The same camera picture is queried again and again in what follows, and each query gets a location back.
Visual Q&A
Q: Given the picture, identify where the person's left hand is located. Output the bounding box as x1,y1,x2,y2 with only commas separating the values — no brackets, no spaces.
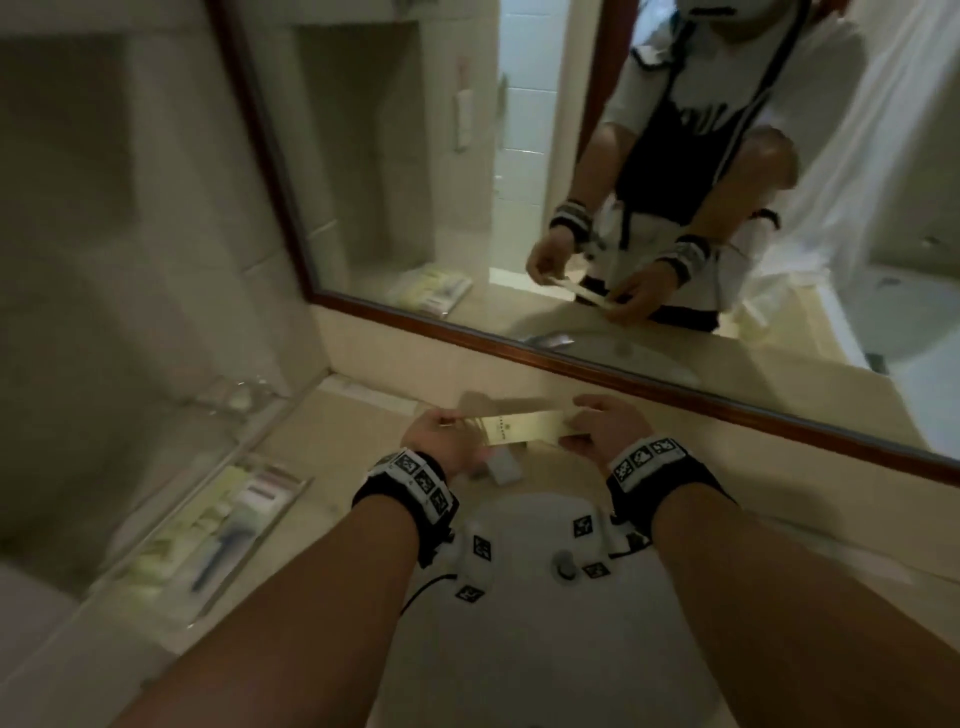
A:
401,407,491,482

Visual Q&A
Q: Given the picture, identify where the person's right hand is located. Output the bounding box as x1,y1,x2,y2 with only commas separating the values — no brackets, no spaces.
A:
558,395,655,479

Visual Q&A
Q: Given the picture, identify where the clear acrylic tray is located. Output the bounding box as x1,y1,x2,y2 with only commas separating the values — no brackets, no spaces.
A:
89,453,313,633

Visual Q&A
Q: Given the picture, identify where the person's left forearm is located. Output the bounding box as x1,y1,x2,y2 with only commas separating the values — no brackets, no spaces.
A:
112,494,423,728

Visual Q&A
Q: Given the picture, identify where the person's right forearm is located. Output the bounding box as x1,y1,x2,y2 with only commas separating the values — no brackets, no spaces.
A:
650,483,960,728

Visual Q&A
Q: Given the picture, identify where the chrome faucet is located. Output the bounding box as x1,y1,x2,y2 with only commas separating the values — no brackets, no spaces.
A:
479,442,528,486

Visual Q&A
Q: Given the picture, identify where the black left wrist band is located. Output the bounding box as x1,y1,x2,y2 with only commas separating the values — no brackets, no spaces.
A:
351,448,461,569

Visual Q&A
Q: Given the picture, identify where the black wrist band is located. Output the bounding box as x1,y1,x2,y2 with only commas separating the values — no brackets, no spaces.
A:
351,448,461,569
605,434,733,543

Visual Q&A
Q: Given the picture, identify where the black right wrist band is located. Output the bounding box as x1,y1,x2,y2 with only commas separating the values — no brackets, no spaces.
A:
605,434,733,543

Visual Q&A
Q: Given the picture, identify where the round white sink basin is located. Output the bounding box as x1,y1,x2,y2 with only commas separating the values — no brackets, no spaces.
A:
374,491,723,728

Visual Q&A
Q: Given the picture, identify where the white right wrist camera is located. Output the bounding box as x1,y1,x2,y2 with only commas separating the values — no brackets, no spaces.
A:
572,508,654,581

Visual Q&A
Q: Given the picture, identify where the black cable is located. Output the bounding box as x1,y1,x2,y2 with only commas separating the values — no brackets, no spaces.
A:
400,572,459,618

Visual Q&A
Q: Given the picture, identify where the wood framed wall mirror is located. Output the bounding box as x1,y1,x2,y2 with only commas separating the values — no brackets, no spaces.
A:
206,0,960,489

